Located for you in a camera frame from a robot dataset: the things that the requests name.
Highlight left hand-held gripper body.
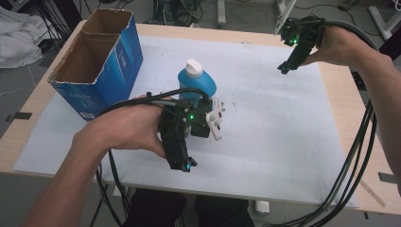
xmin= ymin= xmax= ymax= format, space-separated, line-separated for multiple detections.
xmin=157 ymin=96 xmax=227 ymax=173

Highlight tangle of black cables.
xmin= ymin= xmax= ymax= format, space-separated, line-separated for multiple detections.
xmin=143 ymin=0 xmax=206 ymax=28

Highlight white foam sheet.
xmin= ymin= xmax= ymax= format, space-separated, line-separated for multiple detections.
xmin=12 ymin=34 xmax=361 ymax=210

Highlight person's left hand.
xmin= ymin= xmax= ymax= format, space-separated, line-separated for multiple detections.
xmin=72 ymin=94 xmax=176 ymax=159

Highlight blue bottle with white cap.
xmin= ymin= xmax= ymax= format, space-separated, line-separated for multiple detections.
xmin=177 ymin=58 xmax=218 ymax=102

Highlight white cylinder under table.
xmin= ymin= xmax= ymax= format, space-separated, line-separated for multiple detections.
xmin=254 ymin=200 xmax=271 ymax=216

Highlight white metal stand leg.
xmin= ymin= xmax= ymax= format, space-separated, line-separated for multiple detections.
xmin=217 ymin=0 xmax=228 ymax=26
xmin=273 ymin=0 xmax=298 ymax=35
xmin=368 ymin=5 xmax=401 ymax=42

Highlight thin wooden stick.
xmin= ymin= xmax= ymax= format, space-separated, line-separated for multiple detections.
xmin=358 ymin=179 xmax=386 ymax=209

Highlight black tape piece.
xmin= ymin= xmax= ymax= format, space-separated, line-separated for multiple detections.
xmin=377 ymin=171 xmax=399 ymax=184
xmin=4 ymin=111 xmax=33 ymax=124

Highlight blue cardboard box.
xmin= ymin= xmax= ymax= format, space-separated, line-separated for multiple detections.
xmin=47 ymin=8 xmax=145 ymax=123

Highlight person's right hand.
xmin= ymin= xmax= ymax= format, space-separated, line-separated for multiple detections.
xmin=302 ymin=25 xmax=376 ymax=69

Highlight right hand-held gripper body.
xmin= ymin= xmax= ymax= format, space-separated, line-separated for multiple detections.
xmin=279 ymin=16 xmax=326 ymax=71

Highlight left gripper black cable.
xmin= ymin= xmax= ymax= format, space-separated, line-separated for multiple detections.
xmin=89 ymin=87 xmax=211 ymax=227

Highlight white cloth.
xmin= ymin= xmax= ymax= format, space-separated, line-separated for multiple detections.
xmin=0 ymin=5 xmax=49 ymax=69

